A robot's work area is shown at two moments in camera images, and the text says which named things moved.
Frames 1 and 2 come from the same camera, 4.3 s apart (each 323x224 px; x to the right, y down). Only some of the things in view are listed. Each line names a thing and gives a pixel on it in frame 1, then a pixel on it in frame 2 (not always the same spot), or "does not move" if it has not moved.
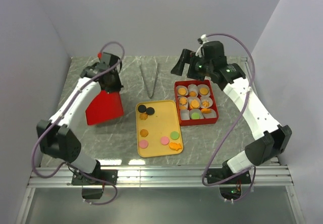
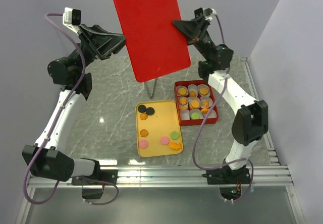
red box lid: [106, 106] -> [157, 46]
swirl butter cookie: [193, 94] does not move
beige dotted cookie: [203, 91] does not move
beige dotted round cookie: [194, 104] does not move
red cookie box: [196, 102] does not move
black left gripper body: [115, 85] -> [89, 55]
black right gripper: [185, 58] -> [194, 30]
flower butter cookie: [206, 104] does not move
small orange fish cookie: [206, 111] does not move
